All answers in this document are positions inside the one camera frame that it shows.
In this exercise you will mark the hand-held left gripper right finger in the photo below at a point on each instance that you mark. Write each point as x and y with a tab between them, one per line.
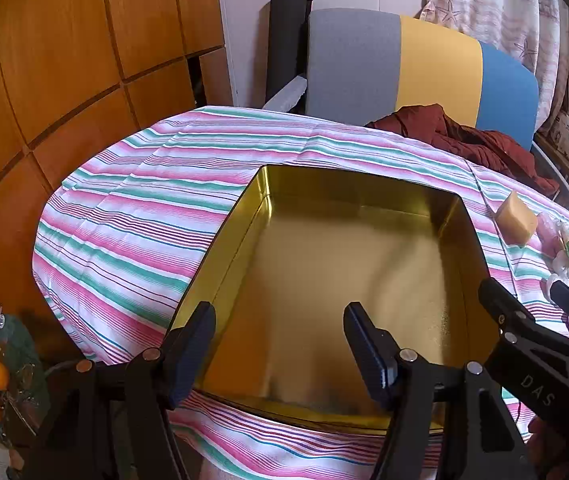
367	355

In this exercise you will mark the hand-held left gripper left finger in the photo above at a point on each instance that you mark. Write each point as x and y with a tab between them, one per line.
194	355

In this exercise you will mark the gold tin box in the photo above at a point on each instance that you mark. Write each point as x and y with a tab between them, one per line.
324	270

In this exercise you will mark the pink plastic packet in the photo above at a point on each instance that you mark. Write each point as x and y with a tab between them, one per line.
546	222

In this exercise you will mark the yellow sponge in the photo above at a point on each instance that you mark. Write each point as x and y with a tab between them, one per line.
516	217

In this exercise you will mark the white tube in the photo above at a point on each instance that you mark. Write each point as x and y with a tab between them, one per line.
559	177

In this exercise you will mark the striped tablecloth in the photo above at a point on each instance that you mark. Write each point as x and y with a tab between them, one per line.
129	220

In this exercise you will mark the dark red cloth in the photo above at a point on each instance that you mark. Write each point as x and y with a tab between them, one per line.
469	145

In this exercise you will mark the grey yellow blue chair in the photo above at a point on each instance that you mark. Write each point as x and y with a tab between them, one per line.
364	60

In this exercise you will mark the patterned white curtain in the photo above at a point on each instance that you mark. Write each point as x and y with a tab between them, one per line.
504	5

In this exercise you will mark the wooden wardrobe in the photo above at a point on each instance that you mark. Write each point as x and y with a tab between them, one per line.
54	60

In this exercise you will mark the black foam roll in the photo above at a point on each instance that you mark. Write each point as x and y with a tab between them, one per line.
284	35

